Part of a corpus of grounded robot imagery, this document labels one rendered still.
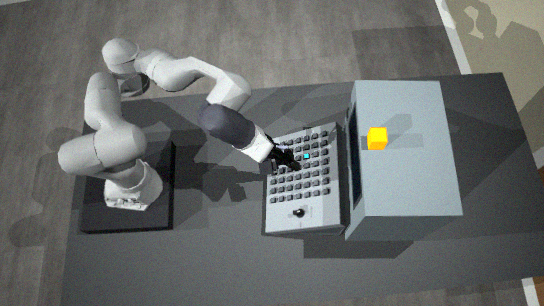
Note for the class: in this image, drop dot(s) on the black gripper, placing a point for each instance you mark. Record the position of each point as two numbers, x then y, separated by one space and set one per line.
280 154

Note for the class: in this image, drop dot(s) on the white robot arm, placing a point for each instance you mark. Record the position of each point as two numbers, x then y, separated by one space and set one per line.
120 143

